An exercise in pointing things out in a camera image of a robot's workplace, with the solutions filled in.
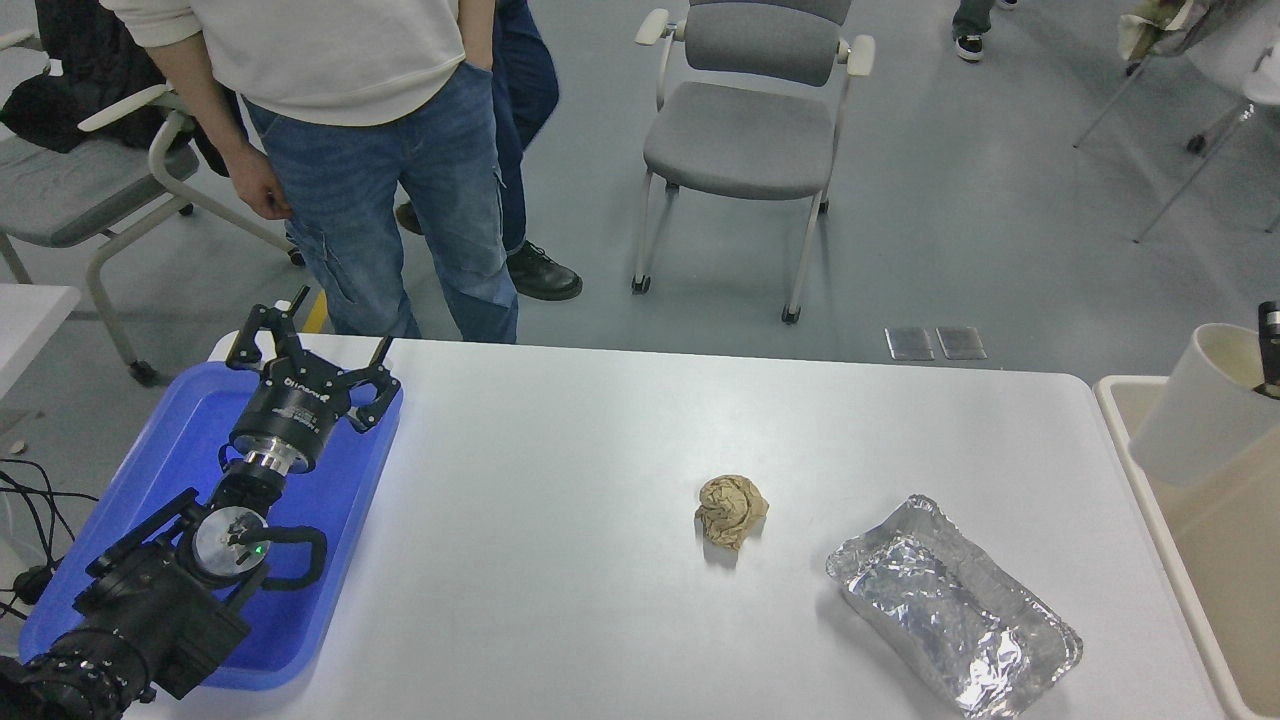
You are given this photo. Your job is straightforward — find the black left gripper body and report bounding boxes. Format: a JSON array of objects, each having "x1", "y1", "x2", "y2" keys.
[{"x1": 232, "y1": 365, "x2": 353, "y2": 472}]

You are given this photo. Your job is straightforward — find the white paper cup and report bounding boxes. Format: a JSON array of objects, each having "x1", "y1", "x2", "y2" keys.
[{"x1": 1128, "y1": 322, "x2": 1280, "y2": 489}]

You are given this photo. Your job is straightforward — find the person's right hand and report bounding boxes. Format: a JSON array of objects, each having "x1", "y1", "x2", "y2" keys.
[{"x1": 228, "y1": 148, "x2": 293, "y2": 221}]

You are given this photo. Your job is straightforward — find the blue plastic tray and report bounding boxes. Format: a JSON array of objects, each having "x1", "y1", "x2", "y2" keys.
[{"x1": 18, "y1": 361, "x2": 404, "y2": 693}]

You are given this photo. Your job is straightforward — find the large pale bin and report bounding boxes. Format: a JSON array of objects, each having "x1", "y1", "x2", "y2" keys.
[{"x1": 1094, "y1": 375, "x2": 1280, "y2": 720}]

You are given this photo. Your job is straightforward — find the white-framed grey seat chair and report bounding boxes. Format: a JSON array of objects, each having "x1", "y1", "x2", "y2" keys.
[{"x1": 0, "y1": 28, "x2": 306, "y2": 385}]

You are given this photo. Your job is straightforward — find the white chair thin metal legs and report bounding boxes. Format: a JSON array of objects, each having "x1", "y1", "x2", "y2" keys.
[{"x1": 1072, "y1": 0, "x2": 1280, "y2": 243}]

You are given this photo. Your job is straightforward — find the olive cream draped garment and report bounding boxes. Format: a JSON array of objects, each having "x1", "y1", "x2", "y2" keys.
[{"x1": 1117, "y1": 0, "x2": 1251, "y2": 63}]

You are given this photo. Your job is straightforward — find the black garment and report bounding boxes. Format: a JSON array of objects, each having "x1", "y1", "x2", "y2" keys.
[{"x1": 0, "y1": 0, "x2": 251, "y2": 179}]

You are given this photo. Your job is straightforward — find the crumpled tan paper ball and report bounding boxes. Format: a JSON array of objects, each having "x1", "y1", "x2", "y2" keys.
[{"x1": 695, "y1": 474, "x2": 770, "y2": 551}]

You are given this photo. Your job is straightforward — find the crinkled foil tray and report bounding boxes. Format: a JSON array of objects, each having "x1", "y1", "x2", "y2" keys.
[{"x1": 826, "y1": 495, "x2": 1084, "y2": 720}]

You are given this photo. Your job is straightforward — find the grey padded chair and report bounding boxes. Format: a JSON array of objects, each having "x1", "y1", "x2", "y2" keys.
[{"x1": 631, "y1": 0, "x2": 877, "y2": 324}]

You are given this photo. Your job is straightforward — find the black cable bundle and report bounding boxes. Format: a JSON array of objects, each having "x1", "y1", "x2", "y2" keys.
[{"x1": 0, "y1": 455, "x2": 101, "y2": 621}]

